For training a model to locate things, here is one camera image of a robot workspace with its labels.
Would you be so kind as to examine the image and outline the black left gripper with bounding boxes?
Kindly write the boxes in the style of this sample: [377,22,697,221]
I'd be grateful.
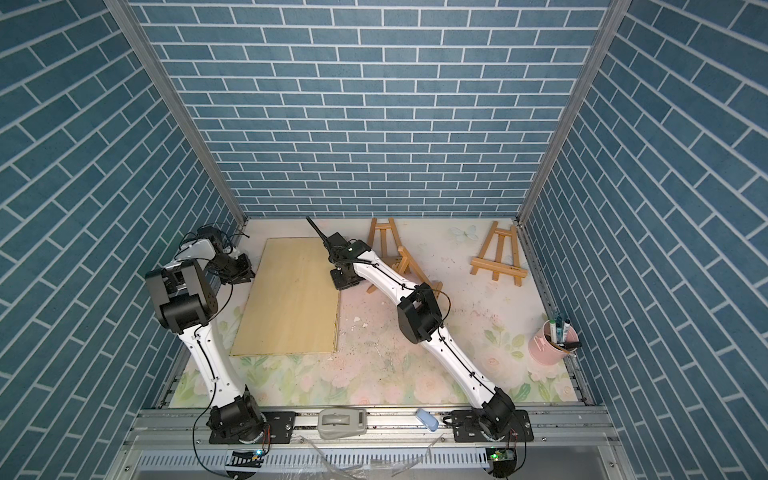
[207,252,257,284]

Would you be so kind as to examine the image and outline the plywood board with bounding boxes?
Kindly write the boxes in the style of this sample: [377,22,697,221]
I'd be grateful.
[230,238,340,356]

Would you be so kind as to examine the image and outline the wooden easel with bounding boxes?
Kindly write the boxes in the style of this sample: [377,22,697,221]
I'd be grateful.
[383,246,443,297]
[367,218,402,266]
[470,221,528,287]

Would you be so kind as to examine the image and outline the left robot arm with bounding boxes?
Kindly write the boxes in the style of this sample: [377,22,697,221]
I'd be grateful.
[144,224,267,444]

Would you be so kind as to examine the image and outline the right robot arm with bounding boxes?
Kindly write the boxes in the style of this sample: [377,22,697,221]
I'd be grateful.
[322,233,515,441]

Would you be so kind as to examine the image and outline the clear plastic sheet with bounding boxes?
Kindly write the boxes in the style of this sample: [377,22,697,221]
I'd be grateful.
[300,435,444,479]

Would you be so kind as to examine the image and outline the pink cup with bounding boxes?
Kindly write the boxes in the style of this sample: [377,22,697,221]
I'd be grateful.
[528,322,581,366]

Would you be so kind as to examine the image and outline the pens in pink cup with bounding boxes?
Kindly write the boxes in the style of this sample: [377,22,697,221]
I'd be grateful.
[544,316,581,353]

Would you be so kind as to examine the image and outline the right green circuit board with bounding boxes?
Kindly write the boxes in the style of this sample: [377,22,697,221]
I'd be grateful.
[485,448,517,479]

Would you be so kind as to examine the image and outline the grey remote on rail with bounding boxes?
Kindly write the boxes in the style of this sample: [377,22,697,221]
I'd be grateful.
[316,407,368,440]

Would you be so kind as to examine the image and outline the blue white object on rail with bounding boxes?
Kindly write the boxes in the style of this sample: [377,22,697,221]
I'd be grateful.
[415,408,440,432]

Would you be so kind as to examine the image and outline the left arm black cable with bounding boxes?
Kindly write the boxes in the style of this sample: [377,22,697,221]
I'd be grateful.
[190,281,271,478]

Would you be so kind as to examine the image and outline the aluminium front rail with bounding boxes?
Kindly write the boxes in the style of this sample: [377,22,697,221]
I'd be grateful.
[107,403,635,479]

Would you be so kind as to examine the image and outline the left aluminium corner post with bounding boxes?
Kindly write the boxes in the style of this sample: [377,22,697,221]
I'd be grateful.
[104,0,247,226]

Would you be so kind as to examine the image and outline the aluminium corner post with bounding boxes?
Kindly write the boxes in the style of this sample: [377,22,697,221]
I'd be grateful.
[104,0,247,226]
[517,0,634,224]

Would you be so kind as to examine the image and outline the right aluminium corner post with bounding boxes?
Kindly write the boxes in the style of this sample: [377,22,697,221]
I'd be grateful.
[517,0,634,224]

